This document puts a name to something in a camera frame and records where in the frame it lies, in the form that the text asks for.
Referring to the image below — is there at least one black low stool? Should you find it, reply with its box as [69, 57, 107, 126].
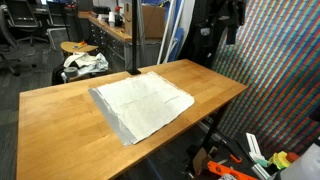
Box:
[51, 61, 69, 86]

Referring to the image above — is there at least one red round cap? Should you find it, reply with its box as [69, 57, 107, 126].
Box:
[285, 152, 300, 164]

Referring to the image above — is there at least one red spray bottle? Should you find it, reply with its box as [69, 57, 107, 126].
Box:
[114, 5, 124, 27]

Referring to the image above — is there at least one white woven towel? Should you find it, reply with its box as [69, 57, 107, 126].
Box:
[95, 71, 196, 145]

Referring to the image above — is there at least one white cloth pile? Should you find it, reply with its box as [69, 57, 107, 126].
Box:
[63, 51, 110, 77]

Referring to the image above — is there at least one white plastic bracket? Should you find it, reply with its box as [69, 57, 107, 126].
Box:
[245, 132, 268, 163]

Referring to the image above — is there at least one white plastic bucket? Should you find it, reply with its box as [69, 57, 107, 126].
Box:
[279, 143, 320, 180]

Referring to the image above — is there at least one white pole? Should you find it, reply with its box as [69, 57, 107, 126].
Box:
[156, 0, 178, 65]
[163, 0, 186, 64]

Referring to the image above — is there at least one folded cardboard piece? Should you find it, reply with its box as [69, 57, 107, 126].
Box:
[192, 146, 218, 176]

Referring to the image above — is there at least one blue floor tape strip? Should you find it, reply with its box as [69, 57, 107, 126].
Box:
[146, 158, 164, 180]

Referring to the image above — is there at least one aluminium rail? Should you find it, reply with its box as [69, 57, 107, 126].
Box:
[197, 120, 236, 149]

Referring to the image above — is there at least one yellow green plastic part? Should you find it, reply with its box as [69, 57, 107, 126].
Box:
[268, 150, 292, 170]

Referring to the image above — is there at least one round wooden side table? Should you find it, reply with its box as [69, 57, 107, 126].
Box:
[60, 41, 100, 54]

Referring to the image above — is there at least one large cardboard box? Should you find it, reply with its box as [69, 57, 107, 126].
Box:
[123, 3, 167, 39]

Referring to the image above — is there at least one wood topped workbench cabinet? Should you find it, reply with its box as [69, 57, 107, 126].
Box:
[88, 15, 162, 73]

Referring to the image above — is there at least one black table leg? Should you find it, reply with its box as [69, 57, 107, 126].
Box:
[201, 102, 232, 156]

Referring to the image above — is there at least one orange spirit level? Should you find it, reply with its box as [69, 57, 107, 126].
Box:
[206, 160, 259, 180]

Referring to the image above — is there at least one black hanging cloth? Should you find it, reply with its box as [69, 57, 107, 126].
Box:
[178, 0, 248, 70]

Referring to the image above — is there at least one grey duct tape roll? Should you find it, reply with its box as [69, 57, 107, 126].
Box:
[63, 66, 79, 80]

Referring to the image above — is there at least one black office chair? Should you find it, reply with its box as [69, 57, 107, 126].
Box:
[0, 4, 22, 77]
[4, 0, 49, 46]

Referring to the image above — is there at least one grey duct tape strip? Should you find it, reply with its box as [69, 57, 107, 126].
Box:
[87, 87, 138, 147]

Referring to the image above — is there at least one yellow red small tool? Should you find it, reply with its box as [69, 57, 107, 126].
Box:
[73, 40, 88, 50]

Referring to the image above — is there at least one orange handled bar clamp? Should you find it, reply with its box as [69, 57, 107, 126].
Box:
[218, 139, 244, 164]

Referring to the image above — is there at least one white cup stack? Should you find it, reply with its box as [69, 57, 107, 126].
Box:
[108, 11, 116, 28]

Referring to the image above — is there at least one black pole stand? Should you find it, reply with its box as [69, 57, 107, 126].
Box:
[127, 0, 142, 76]

